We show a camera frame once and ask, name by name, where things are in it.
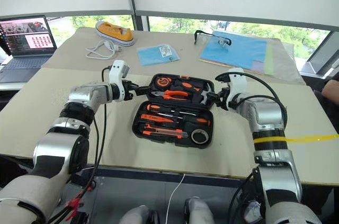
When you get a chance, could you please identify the claw hammer orange black handle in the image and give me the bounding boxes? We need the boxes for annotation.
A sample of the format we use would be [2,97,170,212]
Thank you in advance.
[173,77,216,103]

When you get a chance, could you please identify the thin white floor cable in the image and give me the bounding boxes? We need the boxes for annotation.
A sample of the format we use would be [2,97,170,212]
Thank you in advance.
[165,173,186,224]

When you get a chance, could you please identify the black tool case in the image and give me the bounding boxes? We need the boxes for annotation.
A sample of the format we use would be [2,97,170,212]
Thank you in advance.
[131,73,216,149]

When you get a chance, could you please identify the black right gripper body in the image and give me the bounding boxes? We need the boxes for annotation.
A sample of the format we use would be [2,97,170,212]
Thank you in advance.
[217,87,234,111]

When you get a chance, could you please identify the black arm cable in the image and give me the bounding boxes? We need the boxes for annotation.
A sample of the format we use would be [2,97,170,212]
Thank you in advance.
[47,66,112,224]
[215,71,289,224]

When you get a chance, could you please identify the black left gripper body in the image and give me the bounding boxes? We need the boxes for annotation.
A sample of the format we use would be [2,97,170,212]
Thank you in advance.
[122,80,137,101]

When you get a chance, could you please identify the black electrical tape roll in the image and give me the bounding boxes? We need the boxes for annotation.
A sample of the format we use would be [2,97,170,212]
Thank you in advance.
[191,128,211,145]

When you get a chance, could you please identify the clear safety glasses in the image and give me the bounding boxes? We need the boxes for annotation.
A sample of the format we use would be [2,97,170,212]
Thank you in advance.
[193,29,232,49]

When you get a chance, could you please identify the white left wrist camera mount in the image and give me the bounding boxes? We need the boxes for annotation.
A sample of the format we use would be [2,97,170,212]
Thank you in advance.
[108,59,131,102]

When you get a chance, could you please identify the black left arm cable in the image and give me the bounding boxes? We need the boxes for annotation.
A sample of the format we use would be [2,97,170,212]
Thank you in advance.
[47,66,112,224]

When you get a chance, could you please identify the yellow canvas sneaker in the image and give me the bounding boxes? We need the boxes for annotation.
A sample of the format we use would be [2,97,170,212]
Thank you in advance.
[94,21,136,48]

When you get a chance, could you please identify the orange tester pen screwdriver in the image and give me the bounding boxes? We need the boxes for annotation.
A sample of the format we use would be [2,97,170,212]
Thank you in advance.
[140,113,176,124]

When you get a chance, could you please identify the white coiled power cable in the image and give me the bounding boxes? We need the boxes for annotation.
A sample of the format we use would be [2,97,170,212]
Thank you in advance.
[85,39,123,61]

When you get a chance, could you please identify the thick handled orange black screwdriver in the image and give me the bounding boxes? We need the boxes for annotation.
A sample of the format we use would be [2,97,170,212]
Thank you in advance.
[169,110,212,127]

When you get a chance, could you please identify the grey laptop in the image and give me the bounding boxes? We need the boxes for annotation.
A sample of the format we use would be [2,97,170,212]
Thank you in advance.
[0,15,58,84]

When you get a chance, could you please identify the small black floor device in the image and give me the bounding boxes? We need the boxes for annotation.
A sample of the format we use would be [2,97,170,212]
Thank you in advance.
[70,211,90,224]

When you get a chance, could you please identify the black table frame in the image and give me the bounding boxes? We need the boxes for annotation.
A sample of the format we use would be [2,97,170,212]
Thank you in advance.
[79,166,255,183]

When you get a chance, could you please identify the orange black utility knife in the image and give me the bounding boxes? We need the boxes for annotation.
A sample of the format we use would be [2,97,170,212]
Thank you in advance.
[142,123,190,140]

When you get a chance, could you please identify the brown kraft paper sheet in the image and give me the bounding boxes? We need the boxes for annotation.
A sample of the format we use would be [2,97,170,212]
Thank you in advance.
[40,27,306,85]

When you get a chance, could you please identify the orange handled pliers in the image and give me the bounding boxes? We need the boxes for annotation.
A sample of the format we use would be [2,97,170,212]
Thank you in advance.
[151,89,190,101]

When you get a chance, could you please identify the orange black tape measure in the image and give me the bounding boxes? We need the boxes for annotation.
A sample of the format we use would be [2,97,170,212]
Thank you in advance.
[155,76,173,87]

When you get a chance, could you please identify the grey window post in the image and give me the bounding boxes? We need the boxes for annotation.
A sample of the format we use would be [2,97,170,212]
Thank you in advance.
[124,0,149,32]

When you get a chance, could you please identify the blue packet with label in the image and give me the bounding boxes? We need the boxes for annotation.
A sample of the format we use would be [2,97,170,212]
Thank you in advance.
[136,43,181,67]

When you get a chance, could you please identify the grey rounded shape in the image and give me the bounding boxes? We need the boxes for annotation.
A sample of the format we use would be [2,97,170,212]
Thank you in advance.
[183,196,216,224]
[120,204,160,224]

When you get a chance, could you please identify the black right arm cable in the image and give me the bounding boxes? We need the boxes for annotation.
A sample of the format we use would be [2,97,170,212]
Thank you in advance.
[215,71,289,224]

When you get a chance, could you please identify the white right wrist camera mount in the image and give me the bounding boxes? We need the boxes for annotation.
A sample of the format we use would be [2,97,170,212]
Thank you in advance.
[227,67,248,103]

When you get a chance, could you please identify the clear bag of coloured sheets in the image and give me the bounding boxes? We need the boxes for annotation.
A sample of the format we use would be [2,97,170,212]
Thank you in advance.
[198,30,300,79]

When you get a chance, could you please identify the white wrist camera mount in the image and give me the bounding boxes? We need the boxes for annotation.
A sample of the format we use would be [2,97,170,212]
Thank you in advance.
[227,67,248,103]
[108,59,131,102]

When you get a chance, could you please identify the long shaft orange black screwdriver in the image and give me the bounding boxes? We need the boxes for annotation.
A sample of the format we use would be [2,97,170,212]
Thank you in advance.
[146,104,184,119]

